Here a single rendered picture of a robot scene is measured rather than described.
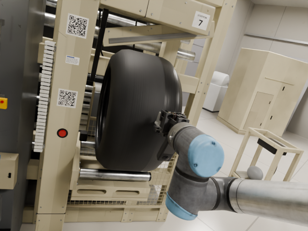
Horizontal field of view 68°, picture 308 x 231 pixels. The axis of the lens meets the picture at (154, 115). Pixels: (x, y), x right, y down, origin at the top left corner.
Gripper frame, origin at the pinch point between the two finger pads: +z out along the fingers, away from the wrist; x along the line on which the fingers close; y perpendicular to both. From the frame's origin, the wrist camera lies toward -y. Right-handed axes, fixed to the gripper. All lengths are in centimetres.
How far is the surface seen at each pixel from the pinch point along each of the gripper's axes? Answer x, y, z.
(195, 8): -22, 56, 41
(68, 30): 36.9, 26.9, 17.8
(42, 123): 42, -12, 23
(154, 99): 2.7, 8.5, 3.1
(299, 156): -221, -40, 105
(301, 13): -569, 284, 501
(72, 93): 32.4, 3.1, 20.6
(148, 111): 4.4, 4.1, 1.7
